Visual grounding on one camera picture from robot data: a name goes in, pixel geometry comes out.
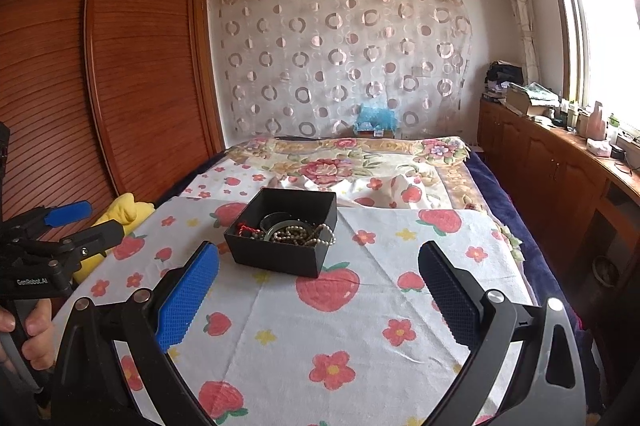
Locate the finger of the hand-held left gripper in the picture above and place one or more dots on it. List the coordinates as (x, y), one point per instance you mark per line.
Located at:
(97, 236)
(67, 212)

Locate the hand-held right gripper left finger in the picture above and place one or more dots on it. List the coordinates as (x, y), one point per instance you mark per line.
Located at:
(190, 296)

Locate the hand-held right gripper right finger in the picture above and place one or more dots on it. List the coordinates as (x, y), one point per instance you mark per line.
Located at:
(450, 296)

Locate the black jewelry box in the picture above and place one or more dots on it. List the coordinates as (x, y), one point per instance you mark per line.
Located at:
(280, 256)

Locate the green jade bangle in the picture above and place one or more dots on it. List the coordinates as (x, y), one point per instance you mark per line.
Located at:
(274, 226)

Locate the person's left hand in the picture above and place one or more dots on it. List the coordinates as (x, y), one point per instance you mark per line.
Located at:
(37, 331)

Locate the yellow plush toy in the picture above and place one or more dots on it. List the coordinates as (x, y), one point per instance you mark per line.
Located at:
(125, 208)

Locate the dark blue blanket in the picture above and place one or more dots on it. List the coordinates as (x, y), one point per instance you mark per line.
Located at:
(515, 231)

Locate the strawberry print bed sheet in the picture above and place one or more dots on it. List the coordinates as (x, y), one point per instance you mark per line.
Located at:
(310, 331)

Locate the wooden wardrobe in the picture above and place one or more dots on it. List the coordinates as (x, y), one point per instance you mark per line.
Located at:
(125, 80)

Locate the wooden cabinet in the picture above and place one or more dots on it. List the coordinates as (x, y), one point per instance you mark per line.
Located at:
(540, 165)

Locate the metal bowl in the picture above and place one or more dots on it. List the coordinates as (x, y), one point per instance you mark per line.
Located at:
(606, 270)

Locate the floral quilt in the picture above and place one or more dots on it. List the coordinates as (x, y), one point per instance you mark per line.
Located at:
(350, 165)

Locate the blue plastic bag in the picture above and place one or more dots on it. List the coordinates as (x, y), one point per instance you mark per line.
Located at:
(375, 118)

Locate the cardboard box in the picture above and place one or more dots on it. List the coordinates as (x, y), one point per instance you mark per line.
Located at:
(525, 103)

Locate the white tissue pack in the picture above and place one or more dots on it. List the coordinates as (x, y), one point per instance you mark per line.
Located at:
(599, 147)

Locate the small black round container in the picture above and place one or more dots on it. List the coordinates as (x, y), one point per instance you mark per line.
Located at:
(618, 153)

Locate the pile of dark clothes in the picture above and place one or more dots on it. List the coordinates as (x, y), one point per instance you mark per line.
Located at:
(502, 78)

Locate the pink bottle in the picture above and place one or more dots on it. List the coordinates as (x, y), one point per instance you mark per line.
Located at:
(598, 120)

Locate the circle patterned sheer curtain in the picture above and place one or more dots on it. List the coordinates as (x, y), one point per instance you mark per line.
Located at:
(350, 55)

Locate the patterned window curtain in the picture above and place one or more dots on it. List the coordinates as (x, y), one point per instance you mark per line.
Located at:
(517, 5)

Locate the window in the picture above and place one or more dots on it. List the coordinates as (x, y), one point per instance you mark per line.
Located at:
(600, 30)

